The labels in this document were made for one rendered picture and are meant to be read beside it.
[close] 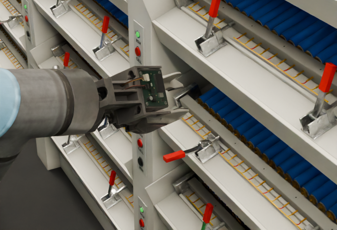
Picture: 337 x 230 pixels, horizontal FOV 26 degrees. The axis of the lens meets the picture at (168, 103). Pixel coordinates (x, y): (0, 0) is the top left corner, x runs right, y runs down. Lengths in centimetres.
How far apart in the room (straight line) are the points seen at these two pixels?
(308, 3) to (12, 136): 39
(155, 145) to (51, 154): 82
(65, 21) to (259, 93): 82
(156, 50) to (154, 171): 25
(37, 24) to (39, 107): 106
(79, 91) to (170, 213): 52
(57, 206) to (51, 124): 111
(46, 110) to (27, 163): 131
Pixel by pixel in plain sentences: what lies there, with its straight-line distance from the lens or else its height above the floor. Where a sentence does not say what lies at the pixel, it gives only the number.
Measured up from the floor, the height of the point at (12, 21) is 37.
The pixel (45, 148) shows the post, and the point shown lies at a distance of 214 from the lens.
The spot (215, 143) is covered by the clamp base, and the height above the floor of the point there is 57.
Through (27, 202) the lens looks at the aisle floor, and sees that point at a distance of 206.
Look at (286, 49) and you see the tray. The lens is 103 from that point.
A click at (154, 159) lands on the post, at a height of 45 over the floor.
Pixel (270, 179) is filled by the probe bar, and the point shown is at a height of 58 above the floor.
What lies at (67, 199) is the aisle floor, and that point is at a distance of 206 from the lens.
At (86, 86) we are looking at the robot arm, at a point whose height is 77.
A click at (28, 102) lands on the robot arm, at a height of 79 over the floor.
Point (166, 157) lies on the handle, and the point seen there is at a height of 57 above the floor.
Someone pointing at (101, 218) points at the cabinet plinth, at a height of 3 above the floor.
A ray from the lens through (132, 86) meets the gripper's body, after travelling 100.
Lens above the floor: 122
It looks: 29 degrees down
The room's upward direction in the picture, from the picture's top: straight up
